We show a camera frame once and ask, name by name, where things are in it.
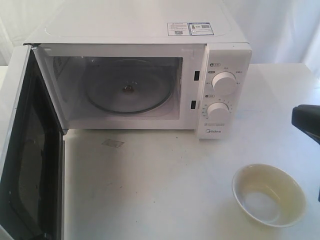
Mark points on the white control knob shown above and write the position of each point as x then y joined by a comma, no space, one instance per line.
218,111
224,82

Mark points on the glass microwave turntable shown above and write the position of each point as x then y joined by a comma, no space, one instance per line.
129,90

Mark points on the cream ceramic bowl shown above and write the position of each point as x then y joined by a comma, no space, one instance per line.
268,195

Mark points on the white microwave oven body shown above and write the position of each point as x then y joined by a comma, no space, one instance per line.
84,36

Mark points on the upper white control knob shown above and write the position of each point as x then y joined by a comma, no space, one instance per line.
224,82

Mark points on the lower white control knob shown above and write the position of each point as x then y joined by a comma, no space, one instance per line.
218,111

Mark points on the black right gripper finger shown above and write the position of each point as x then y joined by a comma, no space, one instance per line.
306,118

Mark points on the white microwave door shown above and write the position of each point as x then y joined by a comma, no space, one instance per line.
32,154

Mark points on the blue white warning sticker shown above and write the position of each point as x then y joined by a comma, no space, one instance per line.
189,29

